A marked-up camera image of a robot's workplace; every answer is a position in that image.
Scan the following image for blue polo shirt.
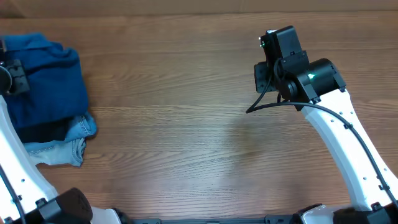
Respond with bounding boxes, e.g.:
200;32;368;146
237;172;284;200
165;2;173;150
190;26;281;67
3;33;88;129

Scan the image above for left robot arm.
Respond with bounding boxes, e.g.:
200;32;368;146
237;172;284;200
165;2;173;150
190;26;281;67
1;100;121;224

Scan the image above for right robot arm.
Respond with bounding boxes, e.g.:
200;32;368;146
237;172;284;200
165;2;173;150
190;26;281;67
254;26;397;223

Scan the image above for folded black shirt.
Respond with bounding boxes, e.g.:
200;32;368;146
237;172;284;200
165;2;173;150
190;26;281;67
16;119;68;143

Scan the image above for folded light blue jeans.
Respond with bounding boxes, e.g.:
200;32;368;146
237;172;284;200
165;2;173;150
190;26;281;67
24;111;97;167

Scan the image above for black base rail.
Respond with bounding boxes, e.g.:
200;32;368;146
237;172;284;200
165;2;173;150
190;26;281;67
121;215;301;224

